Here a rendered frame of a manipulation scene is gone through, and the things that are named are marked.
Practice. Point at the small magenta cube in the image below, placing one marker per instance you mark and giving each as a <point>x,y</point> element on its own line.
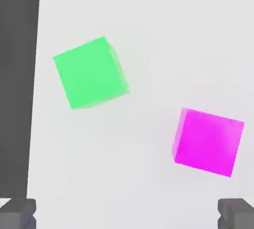
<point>208,142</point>

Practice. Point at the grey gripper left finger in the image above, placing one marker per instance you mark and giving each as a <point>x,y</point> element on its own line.
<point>18,215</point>

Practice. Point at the small green cube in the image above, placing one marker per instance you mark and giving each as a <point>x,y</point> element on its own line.
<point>90,73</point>

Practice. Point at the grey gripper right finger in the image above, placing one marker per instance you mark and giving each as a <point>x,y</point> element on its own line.
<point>237,216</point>

